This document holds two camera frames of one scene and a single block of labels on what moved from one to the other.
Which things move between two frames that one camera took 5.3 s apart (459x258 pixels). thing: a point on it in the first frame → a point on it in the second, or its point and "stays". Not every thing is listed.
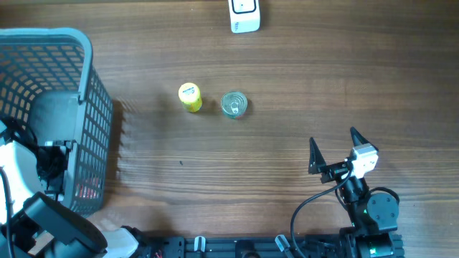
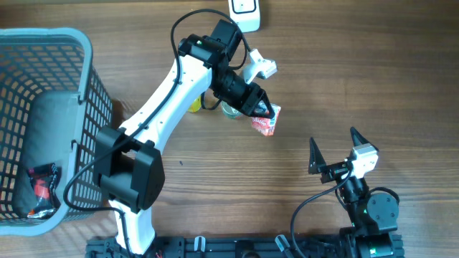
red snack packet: [92, 188] → [267, 125]
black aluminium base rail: [307, 246] stays
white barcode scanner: [244, 16] stays
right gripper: [318, 163] stays
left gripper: [60, 153] → [247, 103]
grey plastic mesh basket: [47, 78] stays
